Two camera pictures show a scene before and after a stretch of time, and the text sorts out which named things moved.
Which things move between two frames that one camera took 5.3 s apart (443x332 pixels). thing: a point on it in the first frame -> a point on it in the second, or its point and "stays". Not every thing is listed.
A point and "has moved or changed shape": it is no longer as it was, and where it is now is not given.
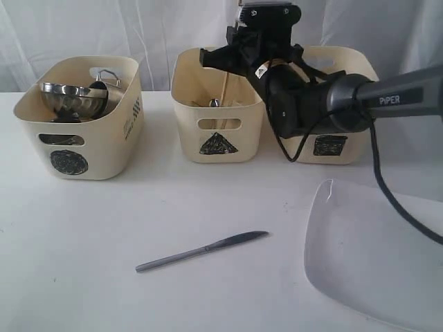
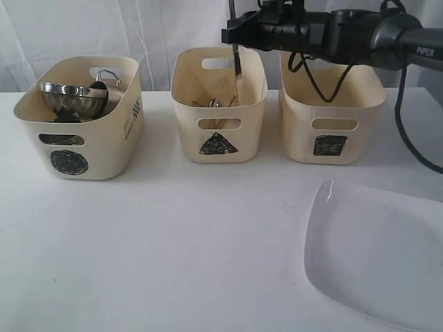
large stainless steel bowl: [72, 104] stays
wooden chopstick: [224, 121] has moved or changed shape
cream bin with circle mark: [106, 150] stays
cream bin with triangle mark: [219, 112] stays
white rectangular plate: [363, 251] stays
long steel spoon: [214, 102] stays
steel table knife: [228, 241] -> [235, 49]
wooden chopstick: [223, 93] -> [200, 105]
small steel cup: [73, 140] stays
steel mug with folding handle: [115, 93] -> [98, 96]
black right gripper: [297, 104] -> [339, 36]
